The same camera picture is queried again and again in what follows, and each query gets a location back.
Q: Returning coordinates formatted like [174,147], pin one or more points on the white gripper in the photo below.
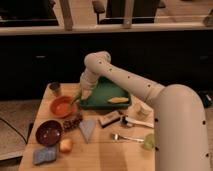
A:
[88,81]

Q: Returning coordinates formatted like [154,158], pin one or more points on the green pepper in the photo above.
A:
[76,97]

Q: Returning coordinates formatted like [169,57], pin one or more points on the grey triangular cloth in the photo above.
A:
[87,127]

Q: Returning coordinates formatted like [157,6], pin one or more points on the dark maroon bowl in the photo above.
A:
[49,133]

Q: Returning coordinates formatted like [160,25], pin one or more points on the green tray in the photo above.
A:
[105,90]

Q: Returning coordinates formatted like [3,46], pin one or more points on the white handled utensil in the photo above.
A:
[130,122]

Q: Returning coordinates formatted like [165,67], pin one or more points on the light green cup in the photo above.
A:
[149,142]

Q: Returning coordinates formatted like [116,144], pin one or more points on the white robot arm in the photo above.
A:
[180,126]

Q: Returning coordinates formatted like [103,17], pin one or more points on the blue sponge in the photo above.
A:
[44,155]

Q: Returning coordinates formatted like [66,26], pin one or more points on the small dark cup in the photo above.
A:
[55,88]

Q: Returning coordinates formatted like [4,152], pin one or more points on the brown grape bunch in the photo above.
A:
[73,123]

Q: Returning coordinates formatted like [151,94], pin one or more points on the wooden black block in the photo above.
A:
[109,118]

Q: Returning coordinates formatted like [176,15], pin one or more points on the yellow corn cob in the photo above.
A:
[116,100]

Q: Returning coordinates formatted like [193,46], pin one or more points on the silver fork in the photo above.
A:
[119,137]

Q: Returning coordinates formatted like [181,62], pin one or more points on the yellow orange fruit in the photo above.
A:
[66,145]

